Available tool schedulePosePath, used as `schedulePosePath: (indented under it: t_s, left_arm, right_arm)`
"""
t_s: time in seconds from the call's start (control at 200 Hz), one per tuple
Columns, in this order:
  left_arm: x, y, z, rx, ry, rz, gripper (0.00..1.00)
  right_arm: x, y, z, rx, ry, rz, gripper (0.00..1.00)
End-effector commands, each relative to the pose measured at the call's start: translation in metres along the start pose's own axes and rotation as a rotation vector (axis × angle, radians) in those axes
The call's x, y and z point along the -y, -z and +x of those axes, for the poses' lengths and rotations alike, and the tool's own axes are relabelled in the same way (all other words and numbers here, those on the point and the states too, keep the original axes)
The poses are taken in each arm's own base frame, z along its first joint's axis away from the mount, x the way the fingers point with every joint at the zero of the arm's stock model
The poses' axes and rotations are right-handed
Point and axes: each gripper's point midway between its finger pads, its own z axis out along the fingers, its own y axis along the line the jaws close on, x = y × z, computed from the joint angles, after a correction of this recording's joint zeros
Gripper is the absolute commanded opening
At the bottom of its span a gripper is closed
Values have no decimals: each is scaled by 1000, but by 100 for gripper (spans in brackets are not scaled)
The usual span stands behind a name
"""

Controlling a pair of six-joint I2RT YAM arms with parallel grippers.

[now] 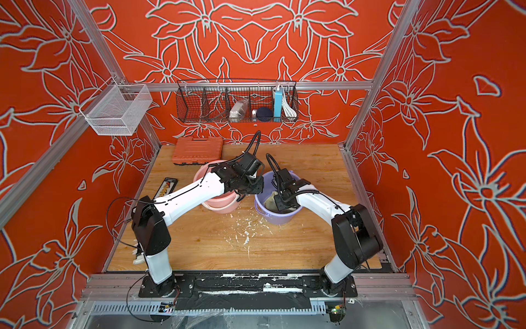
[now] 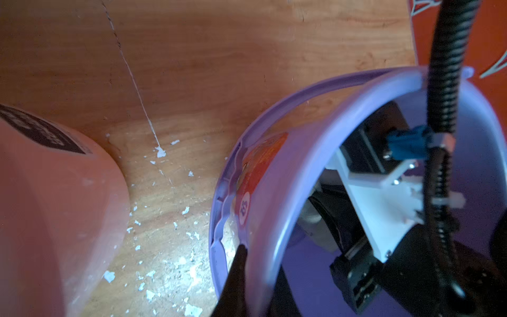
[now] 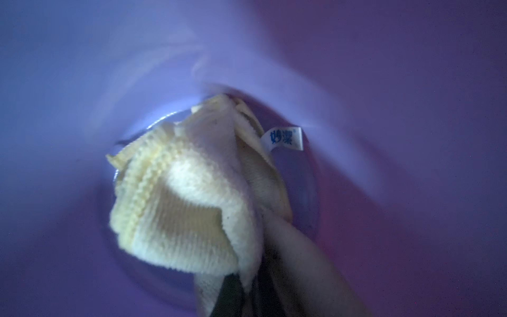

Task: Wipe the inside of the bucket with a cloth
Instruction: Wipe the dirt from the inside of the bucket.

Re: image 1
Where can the grey wrapped package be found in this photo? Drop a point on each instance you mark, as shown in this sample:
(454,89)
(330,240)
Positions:
(238,111)

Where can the black snack packet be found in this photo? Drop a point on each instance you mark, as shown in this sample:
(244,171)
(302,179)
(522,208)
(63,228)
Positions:
(167,186)

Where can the black white comb tool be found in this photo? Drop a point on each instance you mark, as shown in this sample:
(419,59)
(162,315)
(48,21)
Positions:
(139,255)

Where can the yellow cloth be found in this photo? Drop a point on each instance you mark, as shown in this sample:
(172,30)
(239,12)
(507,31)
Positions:
(270,205)

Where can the pink plastic bucket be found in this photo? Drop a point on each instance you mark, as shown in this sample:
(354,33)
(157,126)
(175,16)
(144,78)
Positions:
(222,204)

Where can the red plastic tool case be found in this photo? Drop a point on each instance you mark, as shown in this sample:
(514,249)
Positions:
(191,150)

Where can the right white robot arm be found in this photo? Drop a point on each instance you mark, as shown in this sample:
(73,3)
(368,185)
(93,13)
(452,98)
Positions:
(356,237)

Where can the black wire wall basket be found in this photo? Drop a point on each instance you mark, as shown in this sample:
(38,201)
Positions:
(201,101)

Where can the dark blue round object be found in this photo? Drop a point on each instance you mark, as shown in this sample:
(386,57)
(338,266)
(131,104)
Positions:
(264,114)

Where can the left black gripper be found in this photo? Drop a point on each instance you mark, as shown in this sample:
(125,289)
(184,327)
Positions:
(259,187)

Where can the purple plastic bucket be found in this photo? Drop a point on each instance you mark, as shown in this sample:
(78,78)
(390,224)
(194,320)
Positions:
(271,217)

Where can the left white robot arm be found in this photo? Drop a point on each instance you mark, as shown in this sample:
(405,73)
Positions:
(151,218)

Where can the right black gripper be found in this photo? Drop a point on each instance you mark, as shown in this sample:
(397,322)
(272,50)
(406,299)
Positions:
(280,205)

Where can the white mesh wall basket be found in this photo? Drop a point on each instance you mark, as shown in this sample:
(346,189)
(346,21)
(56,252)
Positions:
(118,110)

